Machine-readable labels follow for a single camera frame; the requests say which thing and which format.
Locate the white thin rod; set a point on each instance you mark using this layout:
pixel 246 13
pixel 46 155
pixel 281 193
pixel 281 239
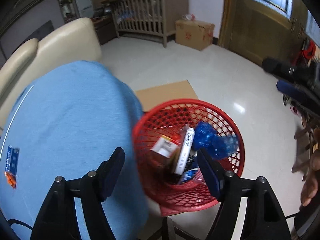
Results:
pixel 13 114

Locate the orange wrapper bundle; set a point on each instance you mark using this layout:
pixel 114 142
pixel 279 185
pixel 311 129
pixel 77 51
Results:
pixel 11 179

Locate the wooden baby crib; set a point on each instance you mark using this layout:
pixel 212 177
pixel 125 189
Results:
pixel 152 20

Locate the flat cardboard sheet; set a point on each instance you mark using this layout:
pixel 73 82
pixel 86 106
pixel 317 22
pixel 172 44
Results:
pixel 154 96

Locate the red mesh trash basket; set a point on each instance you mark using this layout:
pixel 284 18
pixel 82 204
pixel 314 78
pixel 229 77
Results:
pixel 174 194

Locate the blue silver carton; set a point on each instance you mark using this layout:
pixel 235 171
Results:
pixel 12 160

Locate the blue fuzzy table cloth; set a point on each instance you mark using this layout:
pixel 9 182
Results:
pixel 72 120

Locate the person's right hand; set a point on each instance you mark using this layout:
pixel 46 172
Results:
pixel 311 185

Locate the brown cardboard box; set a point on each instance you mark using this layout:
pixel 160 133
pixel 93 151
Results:
pixel 194 34

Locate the cream leather sofa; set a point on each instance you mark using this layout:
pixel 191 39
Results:
pixel 74 41

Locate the red yellow medicine box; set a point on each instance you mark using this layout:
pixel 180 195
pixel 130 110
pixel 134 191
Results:
pixel 165 146

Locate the blue plastic bag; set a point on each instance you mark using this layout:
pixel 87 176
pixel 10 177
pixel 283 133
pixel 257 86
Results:
pixel 218 147

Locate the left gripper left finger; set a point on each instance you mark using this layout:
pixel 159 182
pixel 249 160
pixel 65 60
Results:
pixel 109 173

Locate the wooden door with glass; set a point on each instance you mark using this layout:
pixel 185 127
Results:
pixel 257 29

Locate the white medicine box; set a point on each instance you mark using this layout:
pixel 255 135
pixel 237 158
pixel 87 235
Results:
pixel 185 151

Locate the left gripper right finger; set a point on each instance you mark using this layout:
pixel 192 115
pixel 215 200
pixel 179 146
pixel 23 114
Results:
pixel 212 172

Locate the white air conditioner unit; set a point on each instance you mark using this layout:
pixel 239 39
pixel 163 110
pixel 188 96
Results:
pixel 85 8

